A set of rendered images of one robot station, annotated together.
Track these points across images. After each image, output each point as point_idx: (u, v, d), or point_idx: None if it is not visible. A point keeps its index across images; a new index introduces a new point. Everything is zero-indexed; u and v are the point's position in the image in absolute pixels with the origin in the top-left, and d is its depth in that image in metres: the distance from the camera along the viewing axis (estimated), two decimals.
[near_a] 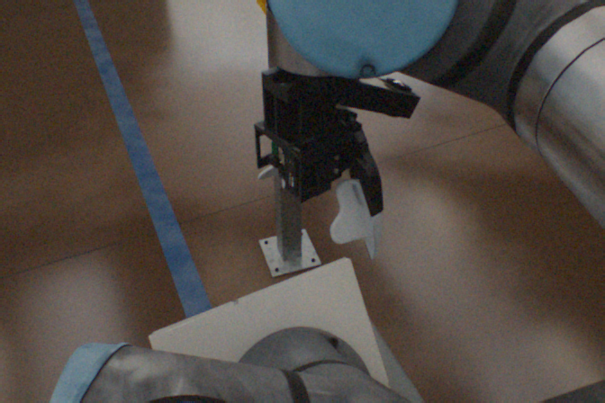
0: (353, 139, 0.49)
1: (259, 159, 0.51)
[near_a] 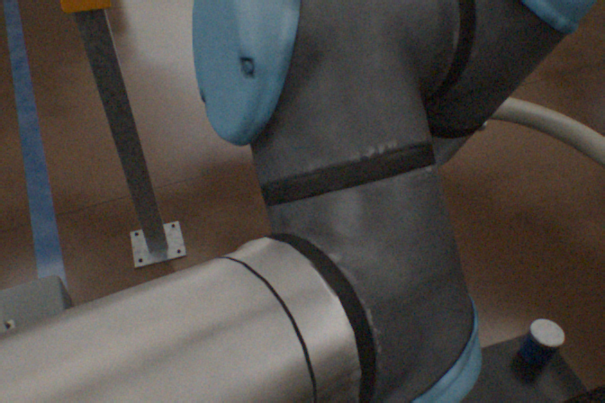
0: None
1: None
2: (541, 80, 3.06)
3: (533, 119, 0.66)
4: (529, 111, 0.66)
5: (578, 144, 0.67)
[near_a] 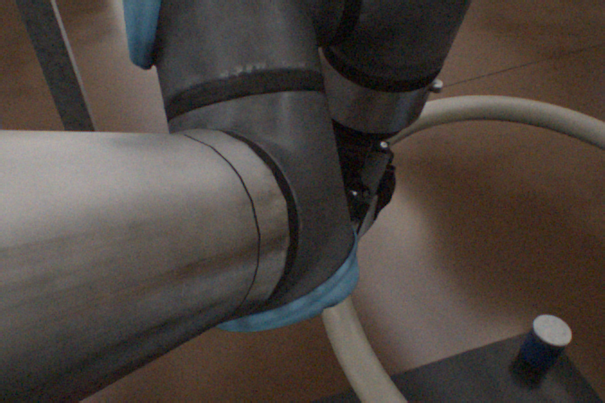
0: (384, 159, 0.48)
1: None
2: (543, 59, 2.85)
3: (546, 117, 0.64)
4: (542, 111, 0.64)
5: (600, 142, 0.64)
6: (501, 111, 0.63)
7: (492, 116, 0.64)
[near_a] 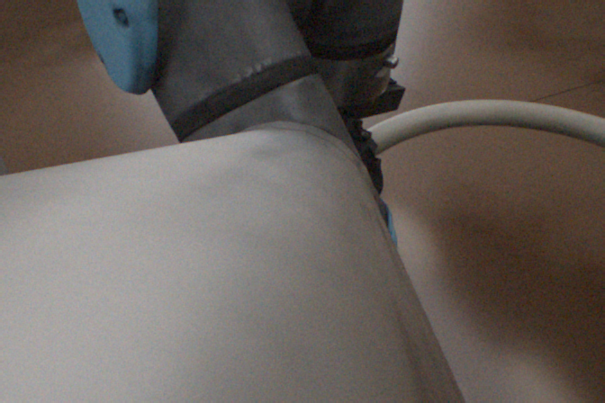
0: (365, 148, 0.48)
1: None
2: (588, 85, 2.41)
3: (575, 125, 0.60)
4: (570, 118, 0.60)
5: None
6: (524, 116, 0.60)
7: (514, 121, 0.61)
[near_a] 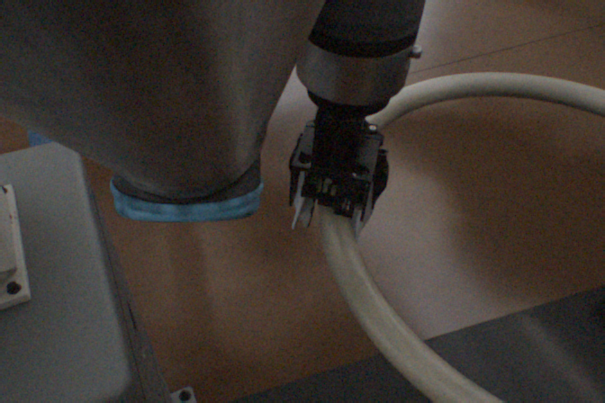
0: (375, 142, 0.49)
1: (293, 197, 0.48)
2: (590, 27, 2.80)
3: (521, 86, 0.66)
4: (516, 80, 0.65)
5: (576, 102, 0.65)
6: (477, 85, 0.65)
7: (470, 93, 0.65)
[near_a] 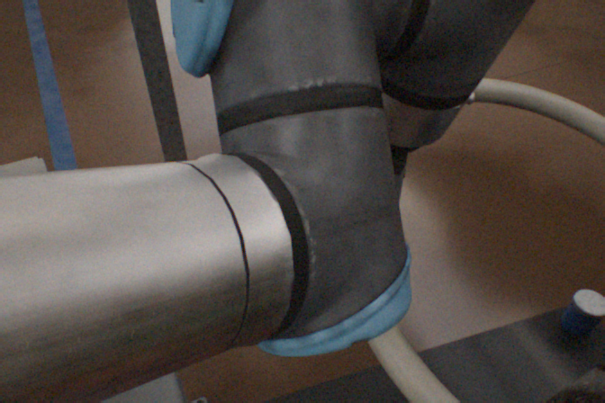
0: None
1: None
2: (565, 61, 3.04)
3: (521, 98, 0.67)
4: (517, 92, 0.66)
5: (568, 120, 0.68)
6: (482, 94, 0.65)
7: (474, 99, 0.66)
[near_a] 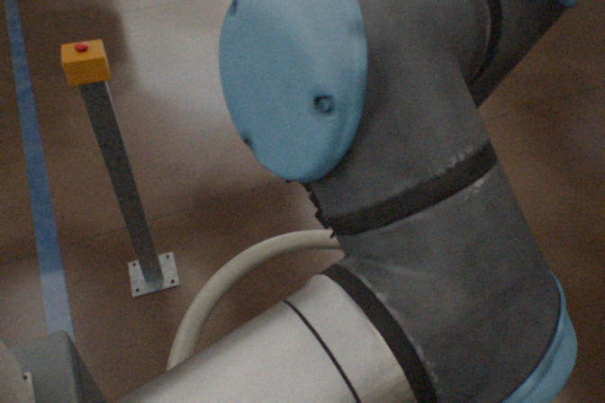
0: None
1: None
2: (515, 111, 3.25)
3: None
4: None
5: None
6: (315, 245, 0.81)
7: (310, 248, 0.81)
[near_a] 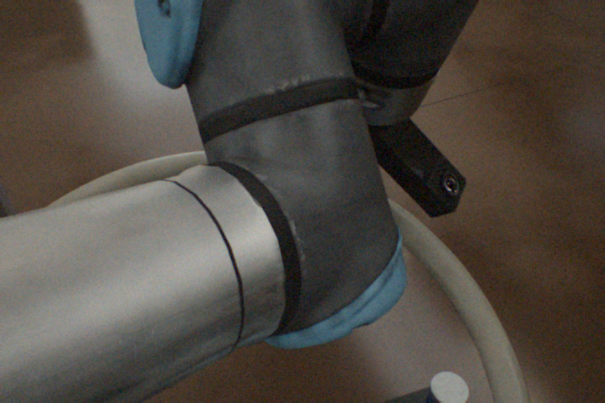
0: None
1: None
2: (490, 87, 2.82)
3: None
4: None
5: None
6: None
7: None
